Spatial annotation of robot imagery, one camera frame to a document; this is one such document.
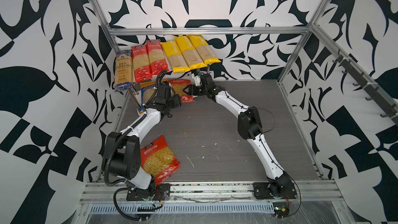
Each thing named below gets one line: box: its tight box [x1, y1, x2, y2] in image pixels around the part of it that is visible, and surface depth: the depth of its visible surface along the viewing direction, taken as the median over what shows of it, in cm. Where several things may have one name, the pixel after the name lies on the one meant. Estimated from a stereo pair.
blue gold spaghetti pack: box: [114, 49, 134, 90], surface depth 76 cm
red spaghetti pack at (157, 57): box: [145, 39, 170, 76], surface depth 81 cm
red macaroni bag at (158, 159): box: [140, 134, 181, 187], surface depth 83 cm
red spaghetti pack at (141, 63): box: [131, 44, 153, 83], surface depth 79 cm
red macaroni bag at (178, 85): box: [167, 78, 195, 103], surface depth 104 cm
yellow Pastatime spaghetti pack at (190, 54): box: [174, 35, 207, 70], surface depth 85 cm
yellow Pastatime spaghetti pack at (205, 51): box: [186, 34, 222, 65], surface depth 87 cm
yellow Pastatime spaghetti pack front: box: [160, 40, 191, 74], surface depth 83 cm
